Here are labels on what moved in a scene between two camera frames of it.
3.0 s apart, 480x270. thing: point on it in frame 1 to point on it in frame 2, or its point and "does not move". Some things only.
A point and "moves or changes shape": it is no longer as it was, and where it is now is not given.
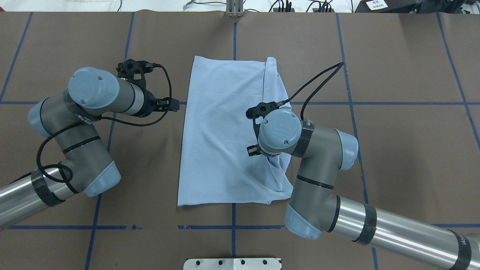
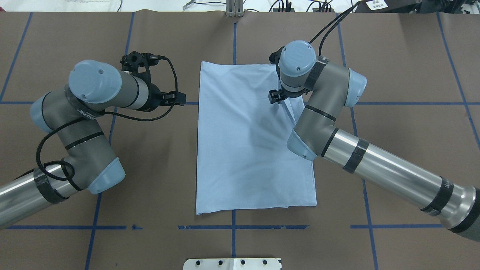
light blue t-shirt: [215, 168] moves or changes shape
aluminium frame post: [234, 8] does not move
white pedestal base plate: [232, 264] does not move
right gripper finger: [254, 150] to [274, 96]
